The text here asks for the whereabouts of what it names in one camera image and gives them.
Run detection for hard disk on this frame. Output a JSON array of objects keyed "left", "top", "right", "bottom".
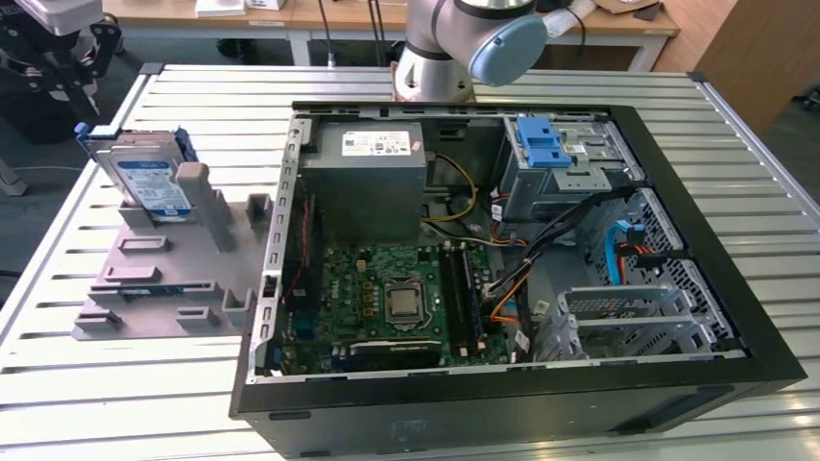
[{"left": 73, "top": 122, "right": 200, "bottom": 225}]

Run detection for light blue data wire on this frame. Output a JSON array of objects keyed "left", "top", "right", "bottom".
[{"left": 601, "top": 220, "right": 645, "bottom": 289}]

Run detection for grey disk bay cage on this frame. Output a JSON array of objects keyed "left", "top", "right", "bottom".
[{"left": 534, "top": 282, "right": 736, "bottom": 364}]

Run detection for black mesh waste bin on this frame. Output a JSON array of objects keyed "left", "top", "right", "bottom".
[{"left": 0, "top": 90, "right": 88, "bottom": 146}]

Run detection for wooden desk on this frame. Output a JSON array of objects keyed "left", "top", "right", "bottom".
[{"left": 101, "top": 0, "right": 681, "bottom": 68}]

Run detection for white stand foot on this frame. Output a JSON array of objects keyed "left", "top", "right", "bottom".
[{"left": 0, "top": 158, "right": 30, "bottom": 197}]

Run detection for RAM stick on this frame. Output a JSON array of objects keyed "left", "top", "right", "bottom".
[
  {"left": 117, "top": 285, "right": 217, "bottom": 297},
  {"left": 461, "top": 247, "right": 489, "bottom": 350}
]

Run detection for grey parts rack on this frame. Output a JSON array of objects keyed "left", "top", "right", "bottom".
[{"left": 70, "top": 161, "right": 277, "bottom": 342}]

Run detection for grey power supply unit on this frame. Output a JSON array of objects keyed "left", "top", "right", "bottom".
[{"left": 300, "top": 119, "right": 429, "bottom": 244}]

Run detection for green motherboard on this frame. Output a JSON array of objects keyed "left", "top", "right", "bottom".
[{"left": 284, "top": 242, "right": 513, "bottom": 374}]

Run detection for CPU socket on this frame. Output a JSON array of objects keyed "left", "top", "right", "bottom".
[{"left": 377, "top": 276, "right": 429, "bottom": 333}]

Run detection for silver CPU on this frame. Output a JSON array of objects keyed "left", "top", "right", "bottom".
[{"left": 385, "top": 287, "right": 421, "bottom": 319}]

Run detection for blue drive bay latch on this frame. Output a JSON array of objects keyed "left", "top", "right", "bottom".
[{"left": 514, "top": 117, "right": 574, "bottom": 169}]

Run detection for black graphics card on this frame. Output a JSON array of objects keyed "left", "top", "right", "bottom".
[{"left": 344, "top": 338, "right": 444, "bottom": 372}]

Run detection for grey optical drive cage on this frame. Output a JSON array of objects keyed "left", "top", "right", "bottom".
[{"left": 498, "top": 114, "right": 645, "bottom": 222}]

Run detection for brown cardboard piece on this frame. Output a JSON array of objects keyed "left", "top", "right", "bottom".
[{"left": 594, "top": 0, "right": 662, "bottom": 21}]

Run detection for black PC case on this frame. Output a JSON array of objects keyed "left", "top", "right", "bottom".
[{"left": 228, "top": 99, "right": 806, "bottom": 460}]

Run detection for black power plug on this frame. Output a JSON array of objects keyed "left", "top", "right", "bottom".
[{"left": 617, "top": 242, "right": 688, "bottom": 270}]

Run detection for wooden cabinet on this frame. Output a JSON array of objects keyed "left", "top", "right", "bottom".
[{"left": 656, "top": 0, "right": 820, "bottom": 141}]

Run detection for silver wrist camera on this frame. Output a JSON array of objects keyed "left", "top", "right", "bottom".
[{"left": 10, "top": 0, "right": 105, "bottom": 37}]

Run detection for black cable with metal plug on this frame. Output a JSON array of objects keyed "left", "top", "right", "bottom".
[{"left": 318, "top": 0, "right": 341, "bottom": 66}]

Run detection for yellow wires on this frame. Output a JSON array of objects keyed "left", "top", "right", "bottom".
[{"left": 418, "top": 152, "right": 478, "bottom": 225}]

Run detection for white and grey wires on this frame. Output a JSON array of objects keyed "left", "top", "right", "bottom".
[{"left": 421, "top": 218, "right": 513, "bottom": 247}]

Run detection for red wire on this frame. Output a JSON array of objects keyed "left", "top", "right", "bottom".
[{"left": 488, "top": 189, "right": 517, "bottom": 247}]

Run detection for black cable bundle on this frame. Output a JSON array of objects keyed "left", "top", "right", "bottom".
[{"left": 485, "top": 189, "right": 641, "bottom": 294}]

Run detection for orange power wires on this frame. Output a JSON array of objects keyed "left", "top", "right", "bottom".
[{"left": 488, "top": 286, "right": 524, "bottom": 330}]

